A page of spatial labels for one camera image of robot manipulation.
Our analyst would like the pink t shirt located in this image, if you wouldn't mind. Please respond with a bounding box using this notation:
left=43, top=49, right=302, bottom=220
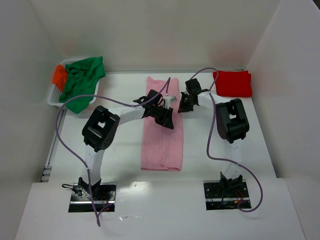
left=140, top=77, right=184, bottom=172

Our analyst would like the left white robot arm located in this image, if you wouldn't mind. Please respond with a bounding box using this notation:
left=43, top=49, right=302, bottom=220
left=78, top=89, right=177, bottom=196

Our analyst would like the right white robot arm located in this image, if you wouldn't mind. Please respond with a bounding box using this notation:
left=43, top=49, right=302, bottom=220
left=178, top=78, right=250, bottom=197

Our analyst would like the folded red t shirt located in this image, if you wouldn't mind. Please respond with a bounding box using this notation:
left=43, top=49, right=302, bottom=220
left=212, top=70, right=253, bottom=98

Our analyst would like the green t shirt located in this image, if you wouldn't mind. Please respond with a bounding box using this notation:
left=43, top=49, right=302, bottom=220
left=59, top=56, right=106, bottom=103

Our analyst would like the orange t shirt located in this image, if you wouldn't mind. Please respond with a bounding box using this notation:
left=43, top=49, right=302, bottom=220
left=51, top=64, right=68, bottom=92

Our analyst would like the white plastic basket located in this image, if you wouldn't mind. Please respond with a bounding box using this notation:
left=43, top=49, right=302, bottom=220
left=47, top=58, right=101, bottom=107

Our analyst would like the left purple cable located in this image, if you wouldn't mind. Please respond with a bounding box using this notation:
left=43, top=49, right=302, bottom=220
left=55, top=77, right=172, bottom=227

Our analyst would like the purple cable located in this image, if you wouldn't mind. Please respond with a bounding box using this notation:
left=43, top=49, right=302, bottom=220
left=55, top=77, right=172, bottom=227
left=191, top=67, right=264, bottom=213

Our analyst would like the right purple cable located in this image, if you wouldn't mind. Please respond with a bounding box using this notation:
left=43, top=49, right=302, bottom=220
left=191, top=67, right=264, bottom=213

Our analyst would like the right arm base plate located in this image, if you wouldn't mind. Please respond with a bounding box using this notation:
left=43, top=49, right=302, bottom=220
left=203, top=180, right=252, bottom=211

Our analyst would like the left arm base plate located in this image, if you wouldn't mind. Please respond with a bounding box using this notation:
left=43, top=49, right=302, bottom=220
left=62, top=183, right=116, bottom=213

